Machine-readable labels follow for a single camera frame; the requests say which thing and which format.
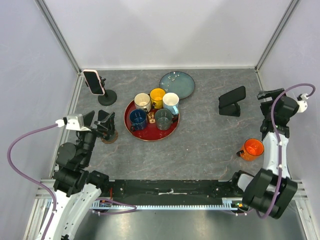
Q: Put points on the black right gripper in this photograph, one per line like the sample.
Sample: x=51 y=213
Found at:
x=264 y=94

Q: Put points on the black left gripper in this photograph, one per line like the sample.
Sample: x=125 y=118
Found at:
x=100 y=132

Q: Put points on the black phone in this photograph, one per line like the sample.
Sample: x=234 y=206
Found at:
x=232 y=97

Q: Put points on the orange mug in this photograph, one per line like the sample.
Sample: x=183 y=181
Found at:
x=251 y=150

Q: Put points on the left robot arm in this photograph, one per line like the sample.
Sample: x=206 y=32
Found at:
x=74 y=187

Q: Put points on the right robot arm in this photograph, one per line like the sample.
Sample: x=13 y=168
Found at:
x=270 y=191

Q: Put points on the phone on wooden-base stand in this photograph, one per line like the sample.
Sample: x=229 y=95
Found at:
x=103 y=117

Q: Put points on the black round-base phone stand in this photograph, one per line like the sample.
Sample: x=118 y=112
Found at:
x=109 y=96

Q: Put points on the black folding phone stand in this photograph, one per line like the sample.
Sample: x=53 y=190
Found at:
x=232 y=110

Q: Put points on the phone in pink case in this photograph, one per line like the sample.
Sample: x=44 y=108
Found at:
x=94 y=82

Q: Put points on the dark blue mug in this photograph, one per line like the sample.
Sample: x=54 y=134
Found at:
x=138 y=120

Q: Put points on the cream ceramic mug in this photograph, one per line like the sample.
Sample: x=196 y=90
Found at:
x=143 y=101

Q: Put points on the small gold brown ornament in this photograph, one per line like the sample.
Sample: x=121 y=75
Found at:
x=151 y=117

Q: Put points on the round red tray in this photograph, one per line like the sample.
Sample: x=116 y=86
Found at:
x=151 y=132

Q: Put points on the yellow ceramic mug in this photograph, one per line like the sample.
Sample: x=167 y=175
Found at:
x=156 y=97

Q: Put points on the grey-green ceramic mug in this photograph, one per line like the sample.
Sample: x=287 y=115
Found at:
x=163 y=119

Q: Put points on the light blue mug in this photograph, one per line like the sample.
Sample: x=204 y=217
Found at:
x=171 y=102

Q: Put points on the teal ceramic plate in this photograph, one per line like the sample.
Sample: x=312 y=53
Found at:
x=178 y=82

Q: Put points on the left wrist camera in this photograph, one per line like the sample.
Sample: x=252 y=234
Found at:
x=73 y=122

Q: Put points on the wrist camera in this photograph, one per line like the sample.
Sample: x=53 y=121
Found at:
x=302 y=102
x=73 y=122

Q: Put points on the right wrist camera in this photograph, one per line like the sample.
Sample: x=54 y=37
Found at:
x=302 y=102

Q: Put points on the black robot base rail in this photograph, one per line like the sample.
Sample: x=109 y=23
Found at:
x=171 y=192

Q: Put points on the slotted cable duct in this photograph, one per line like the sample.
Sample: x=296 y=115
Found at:
x=226 y=205

